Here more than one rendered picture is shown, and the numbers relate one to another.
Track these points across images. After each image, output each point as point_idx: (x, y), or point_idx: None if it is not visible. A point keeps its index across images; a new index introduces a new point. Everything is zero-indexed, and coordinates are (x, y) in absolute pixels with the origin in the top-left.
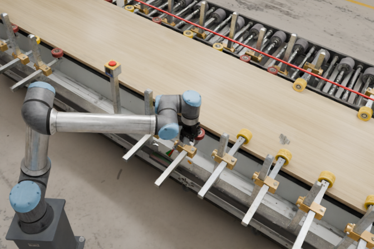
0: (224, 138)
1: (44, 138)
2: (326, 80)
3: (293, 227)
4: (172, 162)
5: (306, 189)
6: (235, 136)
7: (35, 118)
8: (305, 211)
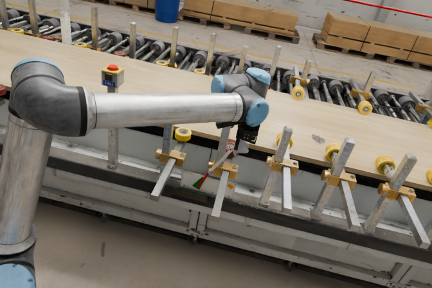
0: (289, 131)
1: (41, 170)
2: (426, 16)
3: (372, 228)
4: (218, 186)
5: (362, 184)
6: (272, 144)
7: (57, 100)
8: (393, 198)
